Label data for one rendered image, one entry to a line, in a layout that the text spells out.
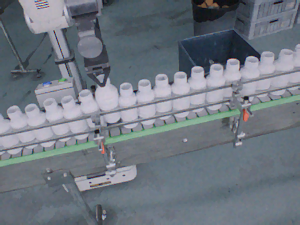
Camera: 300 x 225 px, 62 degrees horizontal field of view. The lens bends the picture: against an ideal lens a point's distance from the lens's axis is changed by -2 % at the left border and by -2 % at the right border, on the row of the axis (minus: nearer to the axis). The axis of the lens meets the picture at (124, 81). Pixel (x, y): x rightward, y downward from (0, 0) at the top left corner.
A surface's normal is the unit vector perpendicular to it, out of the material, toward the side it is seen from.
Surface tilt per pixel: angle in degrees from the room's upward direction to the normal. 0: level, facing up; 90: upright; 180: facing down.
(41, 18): 90
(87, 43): 89
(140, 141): 90
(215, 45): 90
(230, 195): 0
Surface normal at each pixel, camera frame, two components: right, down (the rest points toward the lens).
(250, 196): -0.14, -0.76
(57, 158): 0.15, 0.62
